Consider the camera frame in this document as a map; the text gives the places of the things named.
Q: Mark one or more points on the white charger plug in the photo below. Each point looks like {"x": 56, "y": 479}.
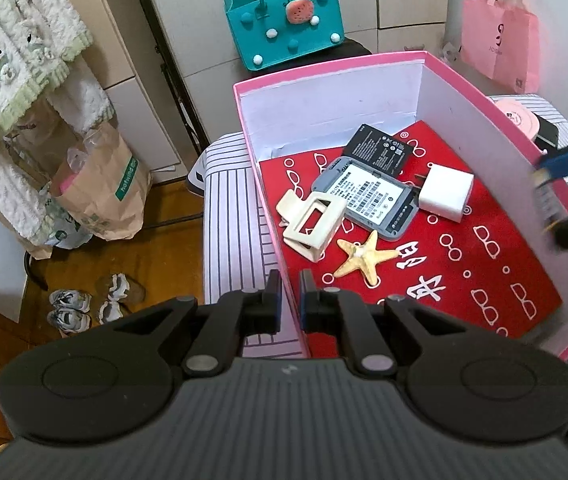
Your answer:
{"x": 446, "y": 192}

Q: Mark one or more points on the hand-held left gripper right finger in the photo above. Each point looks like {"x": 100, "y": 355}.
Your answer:
{"x": 305, "y": 302}

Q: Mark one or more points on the red printed cloth pouch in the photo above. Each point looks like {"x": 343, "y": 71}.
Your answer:
{"x": 489, "y": 260}

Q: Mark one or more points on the black clothes rack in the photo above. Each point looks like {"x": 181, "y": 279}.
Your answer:
{"x": 33, "y": 270}

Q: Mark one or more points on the beige wardrobe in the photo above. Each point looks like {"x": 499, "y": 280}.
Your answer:
{"x": 188, "y": 10}

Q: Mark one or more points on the black stool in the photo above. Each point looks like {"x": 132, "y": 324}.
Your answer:
{"x": 354, "y": 47}

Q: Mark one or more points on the cream starfish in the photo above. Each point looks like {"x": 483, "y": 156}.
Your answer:
{"x": 361, "y": 257}

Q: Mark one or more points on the brown green-label paper bag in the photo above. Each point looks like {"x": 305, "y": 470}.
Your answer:
{"x": 108, "y": 185}

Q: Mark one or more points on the pink round case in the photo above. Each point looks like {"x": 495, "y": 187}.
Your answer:
{"x": 516, "y": 117}

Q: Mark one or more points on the white green-print plastic bag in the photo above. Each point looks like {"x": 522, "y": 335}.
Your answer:
{"x": 63, "y": 225}

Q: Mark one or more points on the pink tote bag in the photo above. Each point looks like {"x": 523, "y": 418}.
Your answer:
{"x": 501, "y": 40}

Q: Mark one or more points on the white floor scale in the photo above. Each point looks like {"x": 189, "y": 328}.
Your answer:
{"x": 197, "y": 172}

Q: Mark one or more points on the black metal pole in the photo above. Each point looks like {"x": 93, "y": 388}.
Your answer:
{"x": 168, "y": 60}

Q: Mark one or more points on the cream hair claw clip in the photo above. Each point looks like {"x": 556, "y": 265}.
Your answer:
{"x": 314, "y": 225}

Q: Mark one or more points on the black power bank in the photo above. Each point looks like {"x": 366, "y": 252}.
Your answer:
{"x": 548, "y": 132}

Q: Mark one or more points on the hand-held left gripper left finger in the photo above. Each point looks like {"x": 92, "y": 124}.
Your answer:
{"x": 276, "y": 302}

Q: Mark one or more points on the pink cardboard box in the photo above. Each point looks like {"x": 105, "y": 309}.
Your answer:
{"x": 464, "y": 110}

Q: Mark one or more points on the grey white sneaker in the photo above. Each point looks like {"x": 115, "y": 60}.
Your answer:
{"x": 68, "y": 299}
{"x": 66, "y": 321}

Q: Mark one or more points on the teal felt handbag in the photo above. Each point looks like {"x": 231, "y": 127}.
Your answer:
{"x": 284, "y": 25}

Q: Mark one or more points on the plain brown paper bag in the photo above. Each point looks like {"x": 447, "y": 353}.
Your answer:
{"x": 18, "y": 230}

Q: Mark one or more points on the brown fleece slipper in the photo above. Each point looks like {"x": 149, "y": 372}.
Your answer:
{"x": 112, "y": 311}
{"x": 123, "y": 287}

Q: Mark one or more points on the cream fleece pajama pants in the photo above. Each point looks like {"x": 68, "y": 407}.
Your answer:
{"x": 8, "y": 180}

